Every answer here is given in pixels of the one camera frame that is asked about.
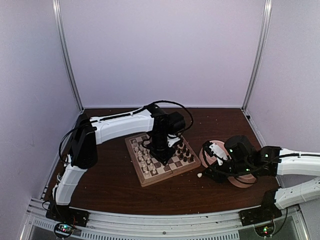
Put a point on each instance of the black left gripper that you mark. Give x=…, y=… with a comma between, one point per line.
x=162, y=157

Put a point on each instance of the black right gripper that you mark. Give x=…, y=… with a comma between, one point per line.
x=217, y=176

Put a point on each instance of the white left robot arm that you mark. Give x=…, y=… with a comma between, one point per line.
x=88, y=134

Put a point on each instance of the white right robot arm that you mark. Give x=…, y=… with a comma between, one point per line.
x=297, y=173

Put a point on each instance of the dark chess pieces row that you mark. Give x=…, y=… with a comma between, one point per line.
x=183, y=153

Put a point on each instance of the right circuit board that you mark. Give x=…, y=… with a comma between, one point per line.
x=265, y=230

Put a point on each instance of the circuit board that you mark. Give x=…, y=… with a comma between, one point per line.
x=265, y=230
x=63, y=230

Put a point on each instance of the left circuit board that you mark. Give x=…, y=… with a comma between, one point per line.
x=63, y=230

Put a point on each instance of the pink double pet bowl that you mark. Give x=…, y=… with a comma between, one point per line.
x=227, y=172

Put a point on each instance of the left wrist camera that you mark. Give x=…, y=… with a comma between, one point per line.
x=172, y=140

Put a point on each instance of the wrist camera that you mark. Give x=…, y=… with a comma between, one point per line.
x=172, y=140
x=213, y=152

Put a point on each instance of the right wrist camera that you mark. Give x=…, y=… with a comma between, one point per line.
x=213, y=152

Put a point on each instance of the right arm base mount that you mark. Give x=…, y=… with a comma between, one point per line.
x=259, y=214

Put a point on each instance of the aluminium front rail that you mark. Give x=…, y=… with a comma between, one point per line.
x=225, y=225

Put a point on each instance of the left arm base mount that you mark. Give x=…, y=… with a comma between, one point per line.
x=69, y=216

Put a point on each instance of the right aluminium frame post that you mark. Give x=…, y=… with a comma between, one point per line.
x=264, y=30

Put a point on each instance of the aluminium frame post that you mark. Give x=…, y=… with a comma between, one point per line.
x=56, y=4
x=264, y=30

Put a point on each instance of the left aluminium frame post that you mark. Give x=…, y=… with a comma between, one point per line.
x=56, y=4

